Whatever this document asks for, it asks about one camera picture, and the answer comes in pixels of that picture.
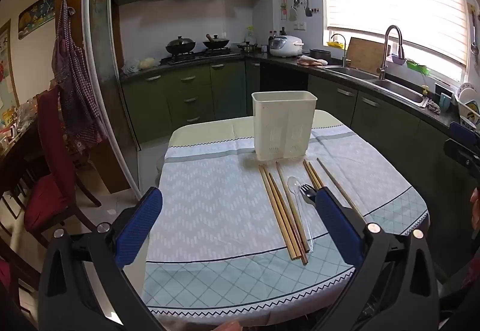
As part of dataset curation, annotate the dark metal fork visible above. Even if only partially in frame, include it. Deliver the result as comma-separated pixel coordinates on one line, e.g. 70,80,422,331
299,183,317,205

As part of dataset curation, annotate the dark stone countertop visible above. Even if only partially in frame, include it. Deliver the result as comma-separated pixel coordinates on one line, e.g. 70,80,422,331
120,50,480,137

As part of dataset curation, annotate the tall steel faucet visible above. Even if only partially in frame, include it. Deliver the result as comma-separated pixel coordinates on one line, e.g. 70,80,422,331
378,25,406,81

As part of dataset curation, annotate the green plastic basket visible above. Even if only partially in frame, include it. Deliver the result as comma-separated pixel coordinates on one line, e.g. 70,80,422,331
407,59,430,76

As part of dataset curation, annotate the dish rack with plates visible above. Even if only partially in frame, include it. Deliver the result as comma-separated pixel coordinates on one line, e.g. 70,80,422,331
454,83,480,129

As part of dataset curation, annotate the wooden cutting board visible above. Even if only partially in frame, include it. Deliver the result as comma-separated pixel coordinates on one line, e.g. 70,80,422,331
345,37,391,75

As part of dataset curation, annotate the wall poster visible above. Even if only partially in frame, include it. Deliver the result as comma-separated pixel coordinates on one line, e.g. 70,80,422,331
0,20,19,118

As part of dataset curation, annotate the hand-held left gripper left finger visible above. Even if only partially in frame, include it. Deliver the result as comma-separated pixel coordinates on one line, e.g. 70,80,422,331
37,186,164,331

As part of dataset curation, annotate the checkered apron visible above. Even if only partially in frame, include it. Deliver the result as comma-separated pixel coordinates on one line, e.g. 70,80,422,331
52,0,109,150

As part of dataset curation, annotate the steel double sink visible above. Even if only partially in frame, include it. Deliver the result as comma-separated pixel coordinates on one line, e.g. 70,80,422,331
324,65,430,109

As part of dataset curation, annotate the white plastic utensil holder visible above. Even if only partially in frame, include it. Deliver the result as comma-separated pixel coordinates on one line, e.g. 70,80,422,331
251,90,317,161

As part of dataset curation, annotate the thin dark faucet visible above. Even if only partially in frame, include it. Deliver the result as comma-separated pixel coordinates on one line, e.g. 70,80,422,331
330,33,347,68

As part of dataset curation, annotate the black wok with wooden handle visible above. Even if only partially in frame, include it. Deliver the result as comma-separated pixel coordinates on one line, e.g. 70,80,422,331
202,33,231,50

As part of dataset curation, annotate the row of dark sauce bottles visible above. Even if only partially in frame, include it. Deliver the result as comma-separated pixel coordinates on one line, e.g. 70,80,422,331
267,27,287,47

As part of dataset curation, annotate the pale patterned tablecloth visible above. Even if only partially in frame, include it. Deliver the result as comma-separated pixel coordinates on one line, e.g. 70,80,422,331
144,110,430,320

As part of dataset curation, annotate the black wok with lid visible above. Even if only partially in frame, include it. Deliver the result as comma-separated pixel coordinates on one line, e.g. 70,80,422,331
165,36,196,56

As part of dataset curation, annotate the long wall picture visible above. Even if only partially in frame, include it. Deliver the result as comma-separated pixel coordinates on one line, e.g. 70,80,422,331
18,0,57,40

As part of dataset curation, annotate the clear plastic spoon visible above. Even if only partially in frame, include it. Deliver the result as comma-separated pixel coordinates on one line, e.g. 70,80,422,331
287,176,315,254

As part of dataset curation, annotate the person's right hand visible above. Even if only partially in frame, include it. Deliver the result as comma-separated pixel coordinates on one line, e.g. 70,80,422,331
470,186,480,228

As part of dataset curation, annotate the white rice cooker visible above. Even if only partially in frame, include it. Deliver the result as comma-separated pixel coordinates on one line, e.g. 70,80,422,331
269,36,304,57

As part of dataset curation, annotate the glass sliding door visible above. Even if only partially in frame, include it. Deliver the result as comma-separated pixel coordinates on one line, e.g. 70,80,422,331
82,0,143,200

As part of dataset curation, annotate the pink cloth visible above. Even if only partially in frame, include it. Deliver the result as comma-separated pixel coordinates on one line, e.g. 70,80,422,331
298,55,329,67

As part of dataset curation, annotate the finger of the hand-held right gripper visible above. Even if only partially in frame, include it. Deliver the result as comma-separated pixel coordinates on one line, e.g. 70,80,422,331
443,139,480,179
449,121,479,145

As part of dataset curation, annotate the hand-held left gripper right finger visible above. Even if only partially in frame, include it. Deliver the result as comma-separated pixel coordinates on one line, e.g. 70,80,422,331
314,186,439,331

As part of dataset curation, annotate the red cushioned wooden chair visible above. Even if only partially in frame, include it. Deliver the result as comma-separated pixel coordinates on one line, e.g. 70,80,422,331
0,235,42,305
0,85,102,238

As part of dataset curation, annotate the cluttered wooden table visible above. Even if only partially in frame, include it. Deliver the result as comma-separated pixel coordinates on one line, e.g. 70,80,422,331
0,91,49,152

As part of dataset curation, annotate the black gas stove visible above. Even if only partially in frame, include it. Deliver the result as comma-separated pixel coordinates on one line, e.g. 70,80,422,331
160,47,233,65

